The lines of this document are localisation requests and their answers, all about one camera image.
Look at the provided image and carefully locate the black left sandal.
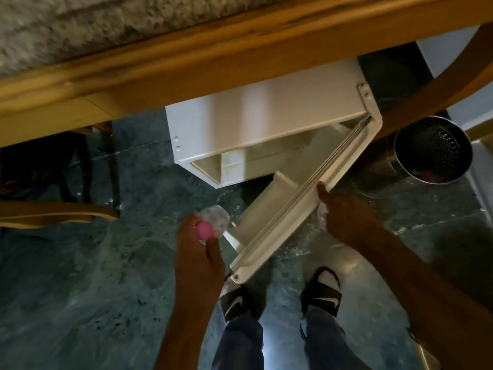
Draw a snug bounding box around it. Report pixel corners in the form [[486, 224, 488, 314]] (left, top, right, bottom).
[[220, 282, 252, 324]]

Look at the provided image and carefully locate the wooden table frame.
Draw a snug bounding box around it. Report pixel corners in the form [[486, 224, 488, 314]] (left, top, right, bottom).
[[0, 0, 493, 149]]

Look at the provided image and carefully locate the black right sandal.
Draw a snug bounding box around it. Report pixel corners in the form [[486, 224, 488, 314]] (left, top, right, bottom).
[[300, 266, 343, 319]]

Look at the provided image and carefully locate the person's trouser leg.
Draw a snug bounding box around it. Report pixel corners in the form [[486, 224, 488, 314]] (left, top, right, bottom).
[[211, 311, 266, 370], [300, 305, 373, 370]]

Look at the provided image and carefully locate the person's left trouser leg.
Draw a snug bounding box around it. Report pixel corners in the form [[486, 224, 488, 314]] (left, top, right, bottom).
[[211, 311, 266, 370]]

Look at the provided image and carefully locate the perforated metal trash bin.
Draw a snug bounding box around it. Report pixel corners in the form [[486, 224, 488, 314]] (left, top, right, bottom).
[[349, 116, 474, 200]]

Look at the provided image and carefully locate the white right sock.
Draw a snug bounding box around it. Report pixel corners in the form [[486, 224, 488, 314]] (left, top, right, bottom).
[[312, 269, 341, 292]]

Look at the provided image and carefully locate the person's right trouser leg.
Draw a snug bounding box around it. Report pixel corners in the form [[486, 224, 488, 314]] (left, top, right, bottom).
[[300, 305, 373, 370]]

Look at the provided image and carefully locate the person's right forearm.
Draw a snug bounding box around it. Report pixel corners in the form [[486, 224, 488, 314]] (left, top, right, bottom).
[[361, 226, 493, 370]]

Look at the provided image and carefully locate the curved wooden table leg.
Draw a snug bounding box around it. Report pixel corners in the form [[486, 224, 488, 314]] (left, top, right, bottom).
[[376, 22, 493, 140]]

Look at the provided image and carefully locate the person's left hand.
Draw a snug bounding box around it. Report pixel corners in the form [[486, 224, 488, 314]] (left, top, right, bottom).
[[174, 212, 227, 305]]

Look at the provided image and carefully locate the person's right hand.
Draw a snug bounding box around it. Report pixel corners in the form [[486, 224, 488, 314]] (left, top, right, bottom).
[[316, 181, 381, 248]]

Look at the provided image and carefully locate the wooden chair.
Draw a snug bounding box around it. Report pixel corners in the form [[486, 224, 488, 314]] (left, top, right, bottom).
[[0, 122, 121, 230]]

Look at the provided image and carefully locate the person's left forearm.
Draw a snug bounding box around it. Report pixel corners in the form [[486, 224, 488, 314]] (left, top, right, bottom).
[[154, 292, 225, 370]]

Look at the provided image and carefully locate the black sandal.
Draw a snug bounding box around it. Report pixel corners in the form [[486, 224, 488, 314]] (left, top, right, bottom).
[[220, 282, 252, 324], [300, 266, 343, 319]]

